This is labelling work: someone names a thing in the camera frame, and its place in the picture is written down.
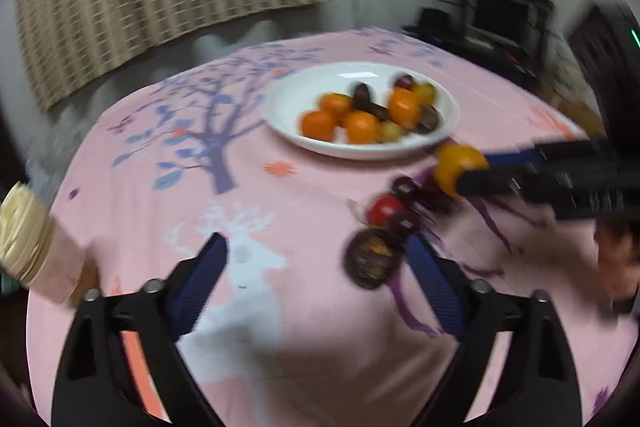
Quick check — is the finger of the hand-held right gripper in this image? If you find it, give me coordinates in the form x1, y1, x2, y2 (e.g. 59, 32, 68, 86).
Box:
457, 164, 571, 198
480, 139, 608, 170

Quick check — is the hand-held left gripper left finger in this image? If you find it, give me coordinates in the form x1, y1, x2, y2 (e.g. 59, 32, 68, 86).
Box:
51, 233, 230, 427

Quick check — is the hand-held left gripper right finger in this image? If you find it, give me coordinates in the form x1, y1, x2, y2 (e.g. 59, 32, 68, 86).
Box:
405, 234, 583, 427

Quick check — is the greenish orange mandarin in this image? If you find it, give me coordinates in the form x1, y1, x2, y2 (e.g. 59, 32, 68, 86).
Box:
433, 144, 489, 200

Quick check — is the large orange mandarin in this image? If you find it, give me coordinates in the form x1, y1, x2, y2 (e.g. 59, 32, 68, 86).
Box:
387, 88, 422, 130

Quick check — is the yellow-green round fruit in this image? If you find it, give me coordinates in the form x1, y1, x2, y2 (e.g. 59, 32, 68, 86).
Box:
377, 121, 405, 144

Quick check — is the small dark passion fruit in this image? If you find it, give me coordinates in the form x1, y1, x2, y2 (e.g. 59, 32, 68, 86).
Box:
351, 82, 373, 108

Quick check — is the white oval plate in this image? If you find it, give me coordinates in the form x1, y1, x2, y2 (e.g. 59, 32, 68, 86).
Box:
261, 63, 460, 159

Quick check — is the dark media desk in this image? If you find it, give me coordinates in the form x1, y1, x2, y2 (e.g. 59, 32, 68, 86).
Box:
405, 0, 556, 88

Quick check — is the pink deer print tablecloth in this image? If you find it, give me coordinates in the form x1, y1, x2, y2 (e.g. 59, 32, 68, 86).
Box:
25, 27, 640, 427

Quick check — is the computer monitor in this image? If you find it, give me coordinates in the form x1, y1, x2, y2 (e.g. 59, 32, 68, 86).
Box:
465, 0, 533, 42

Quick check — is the jar with cream lid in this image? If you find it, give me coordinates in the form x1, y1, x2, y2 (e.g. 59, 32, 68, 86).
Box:
0, 181, 86, 303

